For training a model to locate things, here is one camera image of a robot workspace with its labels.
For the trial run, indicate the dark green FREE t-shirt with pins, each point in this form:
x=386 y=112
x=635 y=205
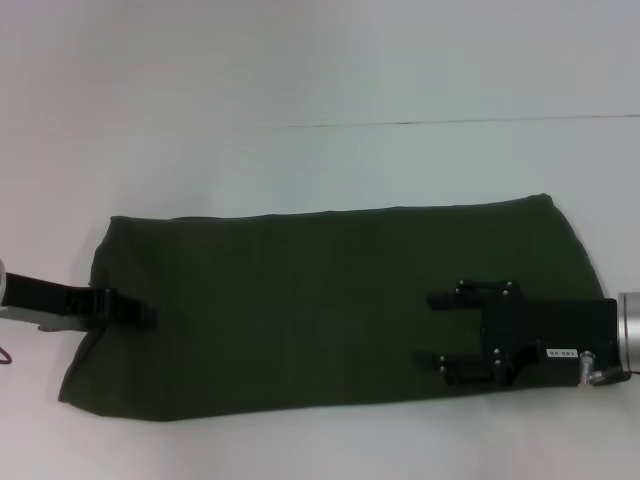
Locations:
x=300 y=310

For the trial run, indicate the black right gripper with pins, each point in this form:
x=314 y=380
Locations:
x=550 y=325

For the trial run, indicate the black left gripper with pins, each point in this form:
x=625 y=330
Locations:
x=45 y=295

